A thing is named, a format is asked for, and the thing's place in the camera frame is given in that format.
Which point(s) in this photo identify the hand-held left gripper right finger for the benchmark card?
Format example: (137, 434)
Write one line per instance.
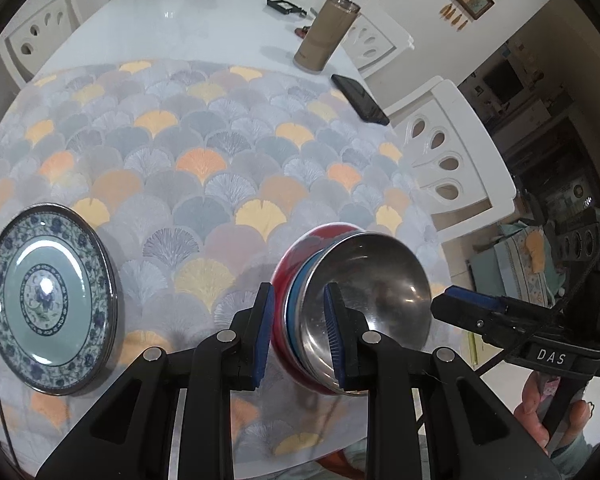
(332, 335)

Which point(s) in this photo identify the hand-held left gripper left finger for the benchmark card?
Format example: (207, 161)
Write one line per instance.
(265, 335)

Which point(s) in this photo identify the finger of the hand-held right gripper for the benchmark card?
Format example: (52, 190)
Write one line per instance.
(475, 297)
(460, 312)

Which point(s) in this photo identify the blue steel-lined bowl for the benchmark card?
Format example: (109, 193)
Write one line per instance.
(295, 310)

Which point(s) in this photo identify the red steel-lined bowl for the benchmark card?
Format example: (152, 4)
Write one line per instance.
(300, 255)

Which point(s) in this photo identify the person's right forearm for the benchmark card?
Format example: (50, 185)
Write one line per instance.
(575, 464)

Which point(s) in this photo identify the person's right hand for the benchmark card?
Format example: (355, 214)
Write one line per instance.
(527, 410)

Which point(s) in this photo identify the cloth covered furniture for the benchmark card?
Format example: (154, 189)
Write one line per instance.
(515, 270)

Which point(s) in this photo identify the dark wooden cabinet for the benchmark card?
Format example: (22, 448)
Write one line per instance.
(545, 160)

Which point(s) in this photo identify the fan-patterned table mat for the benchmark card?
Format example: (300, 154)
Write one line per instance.
(205, 125)

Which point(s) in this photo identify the dark screen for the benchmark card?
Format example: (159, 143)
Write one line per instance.
(502, 80)

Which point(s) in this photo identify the black smartphone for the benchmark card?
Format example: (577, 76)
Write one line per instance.
(360, 97)

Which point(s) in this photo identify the tan thermos flask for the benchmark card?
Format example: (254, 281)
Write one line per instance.
(322, 40)

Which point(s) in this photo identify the small dark red object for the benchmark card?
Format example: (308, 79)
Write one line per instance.
(303, 30)

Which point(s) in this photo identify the small black tray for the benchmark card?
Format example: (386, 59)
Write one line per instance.
(280, 5)

